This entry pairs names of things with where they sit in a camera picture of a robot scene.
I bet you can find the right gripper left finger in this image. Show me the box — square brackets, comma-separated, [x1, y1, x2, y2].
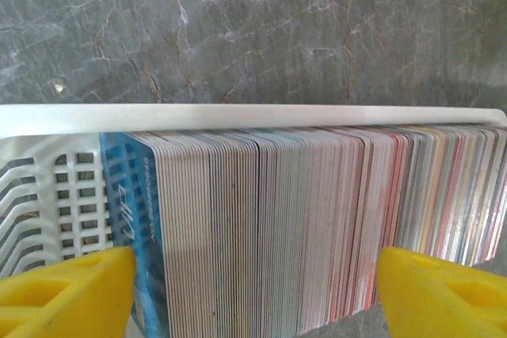
[0, 245, 136, 338]

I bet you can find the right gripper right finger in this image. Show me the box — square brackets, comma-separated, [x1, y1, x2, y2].
[375, 245, 507, 338]

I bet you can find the blue VIP card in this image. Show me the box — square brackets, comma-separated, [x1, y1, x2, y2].
[98, 131, 168, 338]

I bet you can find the stack of plastic cards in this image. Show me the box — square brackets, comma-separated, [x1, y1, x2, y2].
[152, 126, 507, 338]

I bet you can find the white plastic basket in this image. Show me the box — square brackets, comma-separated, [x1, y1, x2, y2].
[0, 103, 507, 278]

